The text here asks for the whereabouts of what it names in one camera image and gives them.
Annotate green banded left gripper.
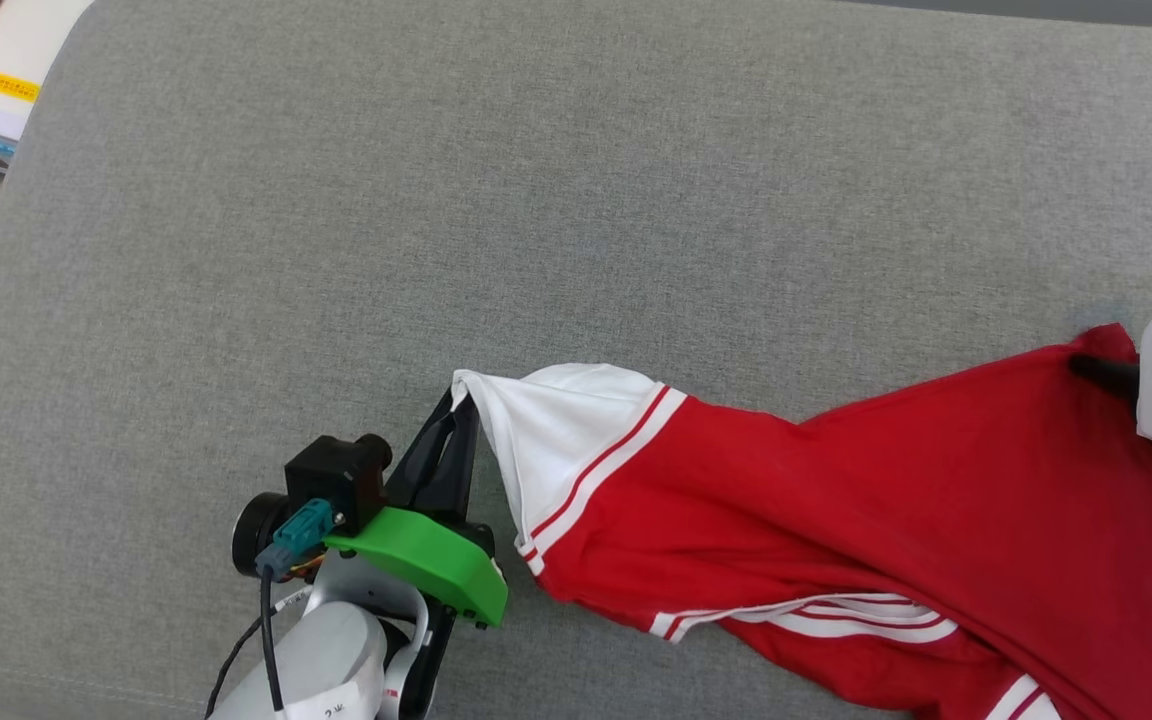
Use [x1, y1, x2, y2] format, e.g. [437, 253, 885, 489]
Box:
[316, 390, 509, 629]

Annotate red and white garment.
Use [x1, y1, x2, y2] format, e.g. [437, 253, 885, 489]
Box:
[451, 322, 1152, 720]

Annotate white flat panel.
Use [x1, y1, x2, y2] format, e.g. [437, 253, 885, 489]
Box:
[0, 0, 97, 179]

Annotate thin black cable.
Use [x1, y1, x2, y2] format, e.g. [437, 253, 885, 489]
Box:
[256, 565, 287, 716]
[204, 615, 265, 720]

